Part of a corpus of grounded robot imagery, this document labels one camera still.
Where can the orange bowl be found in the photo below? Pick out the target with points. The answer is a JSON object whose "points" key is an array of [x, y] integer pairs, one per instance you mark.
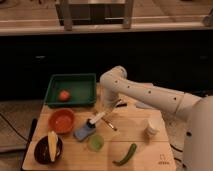
{"points": [[61, 121]]}

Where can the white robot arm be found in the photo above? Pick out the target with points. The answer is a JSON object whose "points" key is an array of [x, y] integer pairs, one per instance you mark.
{"points": [[196, 111]]}

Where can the light blue cloth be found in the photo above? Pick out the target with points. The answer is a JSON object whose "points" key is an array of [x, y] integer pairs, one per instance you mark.
{"points": [[143, 105]]}

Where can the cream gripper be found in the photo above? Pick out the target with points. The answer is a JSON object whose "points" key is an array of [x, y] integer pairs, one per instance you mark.
{"points": [[110, 102]]}

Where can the green plastic tray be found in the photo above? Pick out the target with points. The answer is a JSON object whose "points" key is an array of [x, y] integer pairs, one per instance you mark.
{"points": [[81, 87]]}

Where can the blue sponge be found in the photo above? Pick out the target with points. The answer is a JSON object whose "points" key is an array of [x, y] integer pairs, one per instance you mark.
{"points": [[83, 132]]}

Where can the black whiteboard eraser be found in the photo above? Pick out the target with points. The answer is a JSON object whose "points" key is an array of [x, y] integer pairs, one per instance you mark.
{"points": [[121, 105]]}

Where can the white plastic cup stack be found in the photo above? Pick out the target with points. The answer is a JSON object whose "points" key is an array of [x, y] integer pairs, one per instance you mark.
{"points": [[152, 128]]}

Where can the orange fruit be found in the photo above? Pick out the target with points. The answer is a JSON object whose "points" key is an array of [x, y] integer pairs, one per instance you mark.
{"points": [[64, 95]]}

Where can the dark brown bowl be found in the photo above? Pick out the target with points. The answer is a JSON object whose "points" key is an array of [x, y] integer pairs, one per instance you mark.
{"points": [[41, 151]]}

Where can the metal table frame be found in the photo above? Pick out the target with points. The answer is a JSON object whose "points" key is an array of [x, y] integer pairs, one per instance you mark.
{"points": [[94, 12]]}

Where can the green plastic cup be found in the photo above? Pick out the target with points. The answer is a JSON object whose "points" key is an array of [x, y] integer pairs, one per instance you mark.
{"points": [[95, 142]]}

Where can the yellow corn cob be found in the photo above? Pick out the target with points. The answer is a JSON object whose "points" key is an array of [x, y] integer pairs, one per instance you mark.
{"points": [[52, 144]]}

